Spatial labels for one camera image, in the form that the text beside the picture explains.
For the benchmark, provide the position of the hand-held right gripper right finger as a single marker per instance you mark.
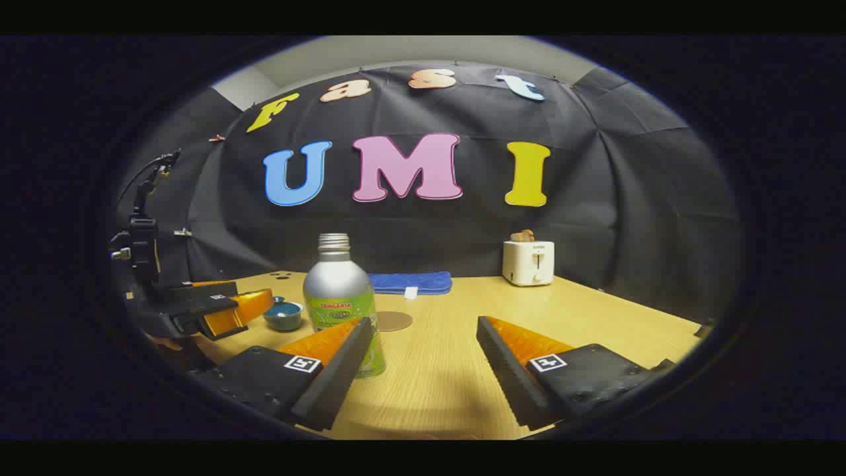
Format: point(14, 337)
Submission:
point(509, 370)

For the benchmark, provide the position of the bread slice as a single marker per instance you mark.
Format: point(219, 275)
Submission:
point(522, 236)

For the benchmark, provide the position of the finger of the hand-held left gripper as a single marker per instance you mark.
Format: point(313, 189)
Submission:
point(192, 299)
point(211, 283)

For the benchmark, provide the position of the round brown coaster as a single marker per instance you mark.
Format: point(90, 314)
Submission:
point(396, 322)

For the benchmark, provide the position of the blue folded towel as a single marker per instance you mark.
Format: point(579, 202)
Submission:
point(423, 282)

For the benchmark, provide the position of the white toaster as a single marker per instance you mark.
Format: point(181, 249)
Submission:
point(522, 264)

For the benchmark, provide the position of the black backdrop cloth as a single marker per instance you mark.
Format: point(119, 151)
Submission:
point(462, 231)

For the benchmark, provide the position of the silver green-label water bottle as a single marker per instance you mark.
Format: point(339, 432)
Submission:
point(337, 284)

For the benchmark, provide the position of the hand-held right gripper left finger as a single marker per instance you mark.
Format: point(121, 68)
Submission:
point(337, 370)

